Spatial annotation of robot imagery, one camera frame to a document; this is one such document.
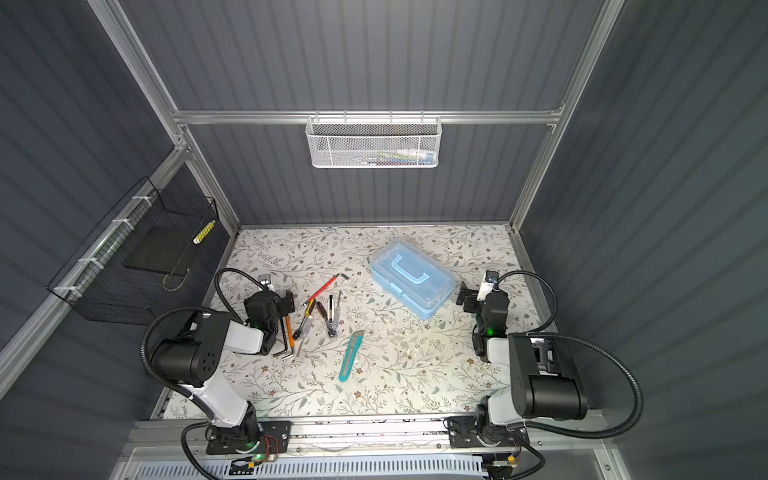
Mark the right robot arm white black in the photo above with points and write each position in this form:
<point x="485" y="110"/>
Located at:
<point x="542" y="376"/>

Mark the teal utility knife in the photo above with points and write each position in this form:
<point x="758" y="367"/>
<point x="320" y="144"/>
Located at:
<point x="353" y="346"/>

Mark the markers in white basket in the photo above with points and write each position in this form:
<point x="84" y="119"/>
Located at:
<point x="419" y="157"/>

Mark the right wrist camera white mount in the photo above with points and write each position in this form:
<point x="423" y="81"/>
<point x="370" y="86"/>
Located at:
<point x="489" y="284"/>

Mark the black wire basket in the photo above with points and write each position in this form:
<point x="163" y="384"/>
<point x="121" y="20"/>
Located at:
<point x="98" y="287"/>

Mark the yellow black screwdriver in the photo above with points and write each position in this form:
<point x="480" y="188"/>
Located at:
<point x="305" y="320"/>

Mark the orange handled tool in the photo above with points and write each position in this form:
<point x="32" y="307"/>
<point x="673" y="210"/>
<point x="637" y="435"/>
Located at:
<point x="289" y="334"/>

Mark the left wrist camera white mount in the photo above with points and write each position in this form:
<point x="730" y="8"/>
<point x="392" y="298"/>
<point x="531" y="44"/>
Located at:
<point x="266" y="282"/>

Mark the red handled hex key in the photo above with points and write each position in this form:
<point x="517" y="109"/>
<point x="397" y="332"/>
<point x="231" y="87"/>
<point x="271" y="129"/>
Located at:
<point x="334" y="279"/>

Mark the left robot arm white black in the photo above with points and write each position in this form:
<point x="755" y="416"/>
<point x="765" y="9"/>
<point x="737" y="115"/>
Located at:
<point x="183" y="347"/>

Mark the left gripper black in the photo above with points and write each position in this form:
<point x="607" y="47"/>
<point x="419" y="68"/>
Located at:
<point x="283" y="306"/>

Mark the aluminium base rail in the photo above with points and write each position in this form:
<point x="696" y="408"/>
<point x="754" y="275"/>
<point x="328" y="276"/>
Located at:
<point x="371" y="446"/>

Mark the white wire mesh basket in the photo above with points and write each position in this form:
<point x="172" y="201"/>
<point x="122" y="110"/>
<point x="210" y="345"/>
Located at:
<point x="337" y="145"/>

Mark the blue plastic tool box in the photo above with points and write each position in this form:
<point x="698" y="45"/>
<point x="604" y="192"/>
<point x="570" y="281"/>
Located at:
<point x="416" y="280"/>

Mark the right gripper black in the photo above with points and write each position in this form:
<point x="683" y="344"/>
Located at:
<point x="472" y="298"/>

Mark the black pad in basket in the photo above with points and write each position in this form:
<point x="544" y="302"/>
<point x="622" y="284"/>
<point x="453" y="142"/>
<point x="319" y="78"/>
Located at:
<point x="164" y="251"/>

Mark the yellow green marker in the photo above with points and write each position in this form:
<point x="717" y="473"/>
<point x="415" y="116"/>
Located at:
<point x="204" y="231"/>

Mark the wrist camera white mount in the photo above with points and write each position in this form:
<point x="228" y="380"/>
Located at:
<point x="489" y="284"/>
<point x="266" y="282"/>

